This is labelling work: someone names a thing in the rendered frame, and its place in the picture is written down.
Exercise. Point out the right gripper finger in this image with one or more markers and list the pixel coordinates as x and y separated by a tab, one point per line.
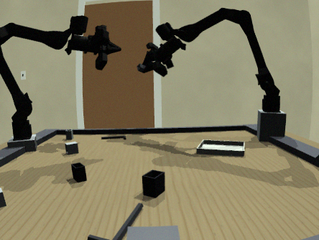
148	67
147	59

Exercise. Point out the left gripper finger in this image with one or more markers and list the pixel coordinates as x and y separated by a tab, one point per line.
111	44
112	49

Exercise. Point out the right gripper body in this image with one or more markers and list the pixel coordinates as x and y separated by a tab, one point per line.
161	55

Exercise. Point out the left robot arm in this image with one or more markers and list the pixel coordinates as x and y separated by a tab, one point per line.
55	39

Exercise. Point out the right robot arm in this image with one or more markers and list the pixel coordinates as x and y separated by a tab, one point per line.
271	101

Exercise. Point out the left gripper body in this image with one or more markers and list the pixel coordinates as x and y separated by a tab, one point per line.
101	60

